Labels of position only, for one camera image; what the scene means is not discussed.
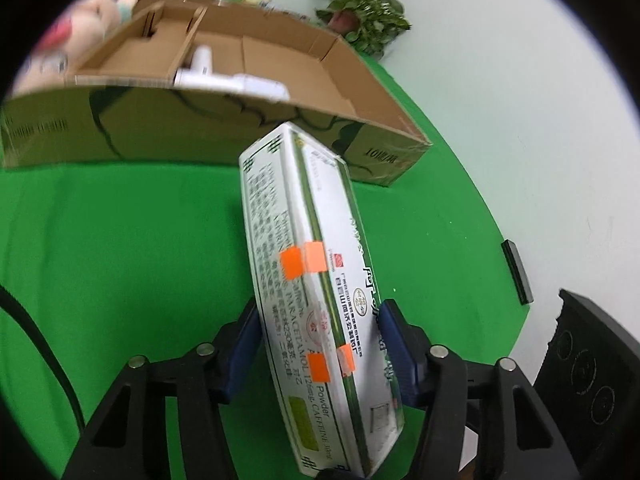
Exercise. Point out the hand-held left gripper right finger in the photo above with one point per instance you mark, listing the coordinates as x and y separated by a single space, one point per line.
402 360

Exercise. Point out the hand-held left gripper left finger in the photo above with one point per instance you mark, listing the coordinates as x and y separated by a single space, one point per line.
242 355

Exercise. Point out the white green medicine box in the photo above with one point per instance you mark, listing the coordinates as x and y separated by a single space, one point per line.
300 220

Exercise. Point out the large cardboard box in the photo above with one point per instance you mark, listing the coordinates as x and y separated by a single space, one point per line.
175 125

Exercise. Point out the white handheld appliance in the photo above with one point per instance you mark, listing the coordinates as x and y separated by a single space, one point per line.
202 72

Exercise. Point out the narrow cardboard box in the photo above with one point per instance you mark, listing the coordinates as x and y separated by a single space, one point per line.
130 55

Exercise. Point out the black rectangular bar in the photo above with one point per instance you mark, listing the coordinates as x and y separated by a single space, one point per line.
517 270

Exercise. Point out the green tablecloth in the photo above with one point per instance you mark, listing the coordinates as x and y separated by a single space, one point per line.
125 245

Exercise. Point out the potted plant in red pot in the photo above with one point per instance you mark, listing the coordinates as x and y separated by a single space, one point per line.
365 15

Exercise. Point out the pink plush toy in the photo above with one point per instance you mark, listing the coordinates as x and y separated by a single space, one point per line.
95 17

